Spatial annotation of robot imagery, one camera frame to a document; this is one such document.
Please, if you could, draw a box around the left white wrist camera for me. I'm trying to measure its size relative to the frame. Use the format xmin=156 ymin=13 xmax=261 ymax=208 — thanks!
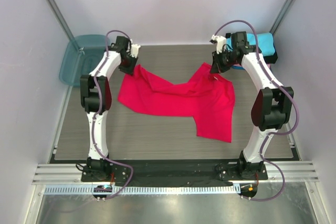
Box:
xmin=130 ymin=40 xmax=141 ymax=58

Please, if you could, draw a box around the aluminium extrusion rail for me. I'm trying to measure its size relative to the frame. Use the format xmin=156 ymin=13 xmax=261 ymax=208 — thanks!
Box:
xmin=32 ymin=161 xmax=319 ymax=185

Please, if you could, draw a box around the folded black t shirt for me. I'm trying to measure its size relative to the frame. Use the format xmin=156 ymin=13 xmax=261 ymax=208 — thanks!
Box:
xmin=262 ymin=50 xmax=278 ymax=64

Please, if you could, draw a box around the red t shirt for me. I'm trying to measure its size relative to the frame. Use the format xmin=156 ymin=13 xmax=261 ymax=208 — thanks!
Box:
xmin=118 ymin=63 xmax=235 ymax=143

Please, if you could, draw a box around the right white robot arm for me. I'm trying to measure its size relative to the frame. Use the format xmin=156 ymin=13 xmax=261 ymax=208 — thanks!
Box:
xmin=211 ymin=31 xmax=293 ymax=180

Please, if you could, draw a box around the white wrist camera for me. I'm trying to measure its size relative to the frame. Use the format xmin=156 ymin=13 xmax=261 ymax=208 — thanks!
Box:
xmin=210 ymin=35 xmax=227 ymax=54
xmin=130 ymin=40 xmax=141 ymax=58

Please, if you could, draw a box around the folded cyan t shirt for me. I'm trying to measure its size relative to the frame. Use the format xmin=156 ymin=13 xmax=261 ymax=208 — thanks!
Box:
xmin=225 ymin=32 xmax=276 ymax=57

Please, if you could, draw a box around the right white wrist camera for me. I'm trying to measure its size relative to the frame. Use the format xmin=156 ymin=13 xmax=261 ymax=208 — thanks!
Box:
xmin=210 ymin=35 xmax=227 ymax=54

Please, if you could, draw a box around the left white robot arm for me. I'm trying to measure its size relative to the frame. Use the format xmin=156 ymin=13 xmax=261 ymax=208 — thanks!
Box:
xmin=80 ymin=36 xmax=141 ymax=182

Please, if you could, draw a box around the teal plastic bin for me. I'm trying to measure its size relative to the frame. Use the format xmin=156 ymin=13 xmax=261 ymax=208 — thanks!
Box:
xmin=59 ymin=35 xmax=106 ymax=87

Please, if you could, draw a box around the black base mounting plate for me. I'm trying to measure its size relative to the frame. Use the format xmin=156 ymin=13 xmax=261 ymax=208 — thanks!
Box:
xmin=76 ymin=159 xmax=268 ymax=188

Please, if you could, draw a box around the white slotted cable duct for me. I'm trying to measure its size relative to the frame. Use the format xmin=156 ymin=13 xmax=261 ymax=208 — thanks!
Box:
xmin=44 ymin=184 xmax=240 ymax=197

